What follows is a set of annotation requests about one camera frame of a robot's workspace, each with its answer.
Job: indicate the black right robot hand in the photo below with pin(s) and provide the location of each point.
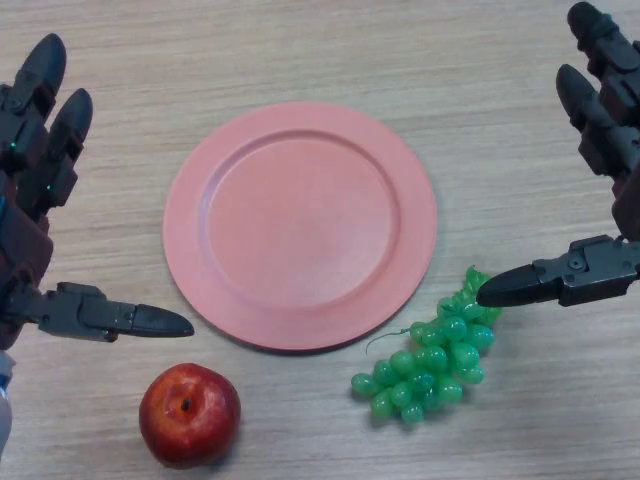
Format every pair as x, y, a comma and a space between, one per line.
595, 272

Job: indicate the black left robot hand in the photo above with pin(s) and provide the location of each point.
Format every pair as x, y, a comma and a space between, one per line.
30, 235

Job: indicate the green grape bunch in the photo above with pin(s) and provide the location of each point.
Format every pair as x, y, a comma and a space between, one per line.
430, 365

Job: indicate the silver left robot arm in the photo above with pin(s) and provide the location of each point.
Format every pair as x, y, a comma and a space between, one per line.
4, 405

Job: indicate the pink round plate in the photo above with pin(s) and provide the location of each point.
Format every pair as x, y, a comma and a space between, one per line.
300, 230

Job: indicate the red apple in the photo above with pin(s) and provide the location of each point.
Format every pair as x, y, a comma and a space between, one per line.
190, 417

